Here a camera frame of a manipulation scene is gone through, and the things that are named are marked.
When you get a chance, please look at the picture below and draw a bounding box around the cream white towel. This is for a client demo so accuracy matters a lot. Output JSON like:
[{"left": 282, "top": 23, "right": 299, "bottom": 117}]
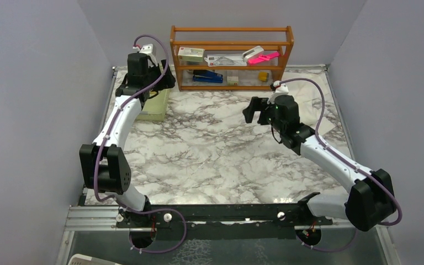
[{"left": 283, "top": 70, "right": 337, "bottom": 135}]

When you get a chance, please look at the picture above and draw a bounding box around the green plastic basket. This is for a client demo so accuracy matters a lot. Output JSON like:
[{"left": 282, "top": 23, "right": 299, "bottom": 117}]
[{"left": 136, "top": 88, "right": 171, "bottom": 121}]

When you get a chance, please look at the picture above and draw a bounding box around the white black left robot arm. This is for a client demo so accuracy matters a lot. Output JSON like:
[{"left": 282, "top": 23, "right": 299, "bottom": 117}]
[{"left": 79, "top": 52, "right": 176, "bottom": 227}]

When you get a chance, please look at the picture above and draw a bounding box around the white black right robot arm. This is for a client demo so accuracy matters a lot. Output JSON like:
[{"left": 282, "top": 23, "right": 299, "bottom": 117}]
[{"left": 242, "top": 95, "right": 398, "bottom": 231}]

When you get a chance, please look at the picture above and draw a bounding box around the small yellow block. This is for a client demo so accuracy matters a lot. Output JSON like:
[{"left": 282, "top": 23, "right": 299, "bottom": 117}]
[{"left": 258, "top": 72, "right": 269, "bottom": 82}]

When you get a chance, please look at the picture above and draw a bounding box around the small white eraser box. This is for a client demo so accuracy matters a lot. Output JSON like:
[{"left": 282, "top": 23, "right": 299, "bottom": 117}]
[{"left": 226, "top": 70, "right": 239, "bottom": 86}]

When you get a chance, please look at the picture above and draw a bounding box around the white green box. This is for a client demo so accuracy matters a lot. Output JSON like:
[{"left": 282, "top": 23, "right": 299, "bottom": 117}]
[{"left": 177, "top": 47, "right": 205, "bottom": 62}]

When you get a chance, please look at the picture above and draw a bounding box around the white stapler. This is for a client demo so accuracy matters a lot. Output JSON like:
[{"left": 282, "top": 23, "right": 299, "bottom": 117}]
[{"left": 242, "top": 46, "right": 264, "bottom": 62}]

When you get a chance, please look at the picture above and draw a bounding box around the blue black stapler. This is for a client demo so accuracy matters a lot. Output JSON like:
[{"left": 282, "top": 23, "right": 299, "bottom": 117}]
[{"left": 192, "top": 70, "right": 223, "bottom": 83}]

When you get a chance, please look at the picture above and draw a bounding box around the wooden shelf rack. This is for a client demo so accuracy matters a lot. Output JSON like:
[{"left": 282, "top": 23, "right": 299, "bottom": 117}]
[{"left": 170, "top": 26, "right": 294, "bottom": 91}]

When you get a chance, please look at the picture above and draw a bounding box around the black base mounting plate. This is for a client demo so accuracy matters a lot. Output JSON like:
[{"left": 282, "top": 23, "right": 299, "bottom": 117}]
[{"left": 115, "top": 203, "right": 333, "bottom": 247}]

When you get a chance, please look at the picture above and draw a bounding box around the white tray corner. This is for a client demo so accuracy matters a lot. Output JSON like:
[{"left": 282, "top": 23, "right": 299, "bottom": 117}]
[{"left": 68, "top": 254, "right": 120, "bottom": 265}]

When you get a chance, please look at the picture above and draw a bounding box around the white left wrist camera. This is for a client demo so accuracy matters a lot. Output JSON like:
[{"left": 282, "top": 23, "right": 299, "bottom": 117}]
[{"left": 139, "top": 44, "right": 158, "bottom": 66}]

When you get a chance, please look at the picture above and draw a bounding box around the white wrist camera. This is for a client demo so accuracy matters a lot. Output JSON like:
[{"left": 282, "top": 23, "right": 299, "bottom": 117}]
[
  {"left": 139, "top": 44, "right": 158, "bottom": 66},
  {"left": 267, "top": 81, "right": 289, "bottom": 104}
]

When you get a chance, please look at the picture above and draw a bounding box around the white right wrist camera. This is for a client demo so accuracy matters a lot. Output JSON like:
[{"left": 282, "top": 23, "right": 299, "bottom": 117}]
[{"left": 267, "top": 81, "right": 289, "bottom": 104}]

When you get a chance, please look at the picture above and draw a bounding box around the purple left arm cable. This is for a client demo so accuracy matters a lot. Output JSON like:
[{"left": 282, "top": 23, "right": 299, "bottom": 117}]
[{"left": 92, "top": 34, "right": 188, "bottom": 255}]

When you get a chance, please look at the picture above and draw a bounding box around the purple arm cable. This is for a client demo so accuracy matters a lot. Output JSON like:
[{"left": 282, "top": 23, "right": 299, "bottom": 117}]
[
  {"left": 272, "top": 77, "right": 404, "bottom": 254},
  {"left": 92, "top": 34, "right": 188, "bottom": 255}
]

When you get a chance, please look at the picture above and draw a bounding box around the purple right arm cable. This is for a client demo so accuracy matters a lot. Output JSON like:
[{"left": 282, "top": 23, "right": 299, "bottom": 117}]
[{"left": 272, "top": 77, "right": 404, "bottom": 254}]

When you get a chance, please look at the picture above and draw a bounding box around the aluminium rail frame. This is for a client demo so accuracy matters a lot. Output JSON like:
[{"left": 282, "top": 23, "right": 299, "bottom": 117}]
[{"left": 56, "top": 205, "right": 399, "bottom": 264}]

